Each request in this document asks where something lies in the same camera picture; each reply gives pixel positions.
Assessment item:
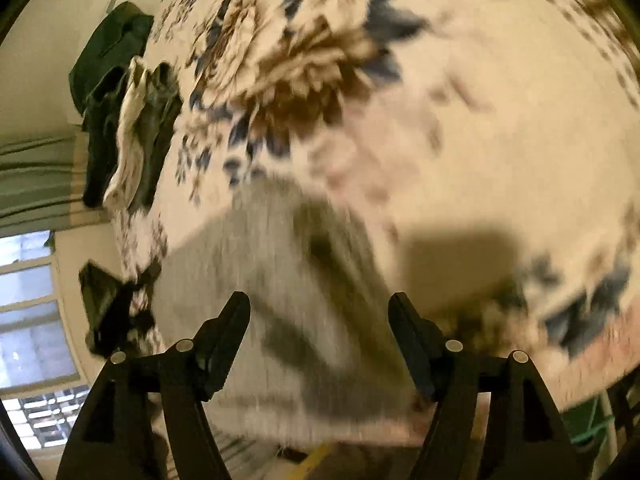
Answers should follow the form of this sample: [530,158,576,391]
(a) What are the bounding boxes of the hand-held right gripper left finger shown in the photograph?
[56,291,252,480]

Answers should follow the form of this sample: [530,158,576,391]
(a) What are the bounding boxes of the folded dark pants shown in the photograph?
[131,61,184,217]

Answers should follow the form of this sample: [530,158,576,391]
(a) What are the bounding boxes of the teal plastic basket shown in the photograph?
[559,399,617,447]

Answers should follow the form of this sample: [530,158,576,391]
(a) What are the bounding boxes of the window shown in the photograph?
[0,230,92,453]

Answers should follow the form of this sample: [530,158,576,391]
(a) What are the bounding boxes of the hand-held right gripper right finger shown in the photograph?
[387,291,596,480]

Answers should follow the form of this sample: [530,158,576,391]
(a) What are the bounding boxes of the green striped curtain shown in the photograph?
[0,132,114,232]

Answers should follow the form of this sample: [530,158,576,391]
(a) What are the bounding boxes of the grey fleece pants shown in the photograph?
[150,175,428,448]

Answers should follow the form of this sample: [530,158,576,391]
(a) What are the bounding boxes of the dark green folded quilt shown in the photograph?
[69,2,155,117]

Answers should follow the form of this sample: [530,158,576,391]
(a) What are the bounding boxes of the floral printed blanket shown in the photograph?
[111,0,640,411]

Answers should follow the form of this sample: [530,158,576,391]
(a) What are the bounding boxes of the folded cream pants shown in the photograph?
[102,56,152,212]

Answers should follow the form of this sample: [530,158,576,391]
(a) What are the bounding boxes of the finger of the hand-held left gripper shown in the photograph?
[78,260,133,358]

